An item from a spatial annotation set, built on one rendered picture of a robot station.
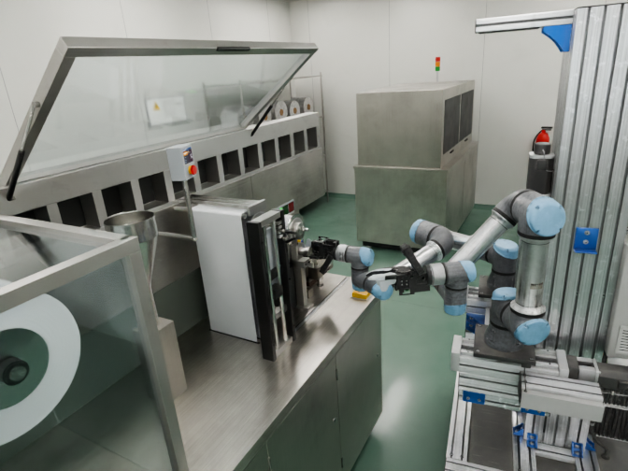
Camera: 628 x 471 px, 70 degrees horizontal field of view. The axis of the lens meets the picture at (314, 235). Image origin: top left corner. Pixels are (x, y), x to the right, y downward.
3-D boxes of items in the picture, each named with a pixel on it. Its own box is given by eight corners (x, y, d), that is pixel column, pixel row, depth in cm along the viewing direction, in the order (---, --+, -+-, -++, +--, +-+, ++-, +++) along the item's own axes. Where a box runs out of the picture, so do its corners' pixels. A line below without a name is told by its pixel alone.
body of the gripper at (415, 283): (397, 296, 149) (433, 292, 149) (396, 271, 147) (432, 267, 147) (392, 288, 156) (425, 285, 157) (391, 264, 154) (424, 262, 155)
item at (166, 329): (167, 412, 143) (130, 248, 123) (137, 400, 149) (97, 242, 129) (198, 386, 154) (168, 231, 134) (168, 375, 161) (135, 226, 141)
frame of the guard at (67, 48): (73, 64, 90) (51, 35, 90) (5, 206, 122) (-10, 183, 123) (327, 56, 182) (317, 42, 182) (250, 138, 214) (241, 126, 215)
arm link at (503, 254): (506, 276, 212) (508, 249, 207) (483, 266, 223) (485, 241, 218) (522, 269, 217) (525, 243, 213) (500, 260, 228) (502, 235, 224)
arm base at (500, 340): (523, 334, 184) (525, 312, 181) (525, 354, 171) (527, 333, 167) (484, 328, 189) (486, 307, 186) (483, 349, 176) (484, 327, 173)
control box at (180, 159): (191, 180, 133) (185, 147, 130) (171, 181, 135) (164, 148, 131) (201, 175, 140) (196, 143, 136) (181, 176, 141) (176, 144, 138)
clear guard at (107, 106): (71, 50, 95) (70, 49, 95) (11, 180, 124) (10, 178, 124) (310, 50, 180) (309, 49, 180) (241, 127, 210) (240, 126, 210)
